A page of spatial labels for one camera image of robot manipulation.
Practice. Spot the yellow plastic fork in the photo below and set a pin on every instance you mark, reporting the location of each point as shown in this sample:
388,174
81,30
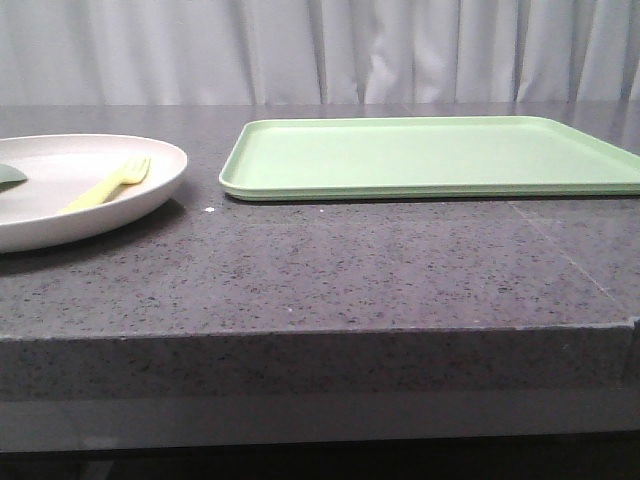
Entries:
132,172

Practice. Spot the light green tray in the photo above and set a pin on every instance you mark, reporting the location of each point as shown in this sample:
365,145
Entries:
423,157

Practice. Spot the teal green spoon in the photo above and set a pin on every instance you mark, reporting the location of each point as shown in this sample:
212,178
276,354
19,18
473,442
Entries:
10,174

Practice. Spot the white curtain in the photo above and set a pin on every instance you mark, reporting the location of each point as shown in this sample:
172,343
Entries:
317,52

